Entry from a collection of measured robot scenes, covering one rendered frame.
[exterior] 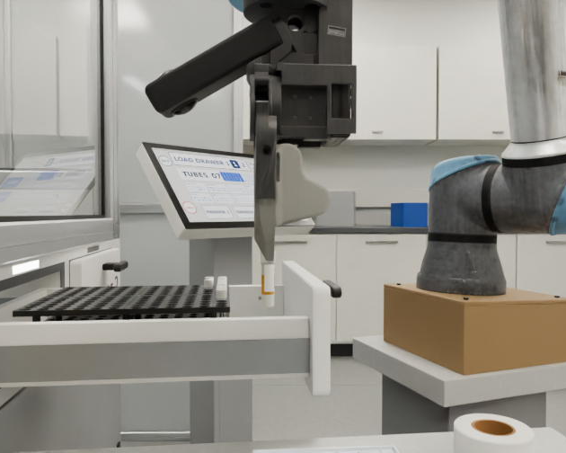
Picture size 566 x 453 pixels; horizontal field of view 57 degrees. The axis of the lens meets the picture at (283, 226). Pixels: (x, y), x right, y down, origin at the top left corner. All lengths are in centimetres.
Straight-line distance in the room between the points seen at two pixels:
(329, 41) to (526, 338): 62
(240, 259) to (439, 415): 89
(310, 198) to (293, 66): 10
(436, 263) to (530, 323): 17
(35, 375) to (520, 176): 70
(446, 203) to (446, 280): 13
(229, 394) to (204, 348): 113
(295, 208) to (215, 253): 115
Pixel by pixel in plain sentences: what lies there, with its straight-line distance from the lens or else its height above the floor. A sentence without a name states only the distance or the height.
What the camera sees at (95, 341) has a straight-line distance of 55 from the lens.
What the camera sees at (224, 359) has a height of 85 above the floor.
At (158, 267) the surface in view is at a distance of 236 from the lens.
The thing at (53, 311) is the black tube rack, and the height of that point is 90.
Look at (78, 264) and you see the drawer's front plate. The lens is 85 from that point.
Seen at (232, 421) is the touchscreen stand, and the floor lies 37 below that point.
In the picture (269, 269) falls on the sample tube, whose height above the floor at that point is 96.
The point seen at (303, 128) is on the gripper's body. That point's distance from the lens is 41.
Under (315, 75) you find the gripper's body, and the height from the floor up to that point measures 110.
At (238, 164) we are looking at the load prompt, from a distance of 168.
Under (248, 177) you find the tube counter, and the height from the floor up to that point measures 111.
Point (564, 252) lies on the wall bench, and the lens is 407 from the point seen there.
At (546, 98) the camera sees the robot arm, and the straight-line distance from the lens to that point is 86.
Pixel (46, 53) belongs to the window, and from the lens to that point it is 85.
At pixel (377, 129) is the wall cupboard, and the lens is 403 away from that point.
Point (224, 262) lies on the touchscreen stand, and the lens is 157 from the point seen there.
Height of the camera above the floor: 100
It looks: 1 degrees down
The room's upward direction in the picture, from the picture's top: straight up
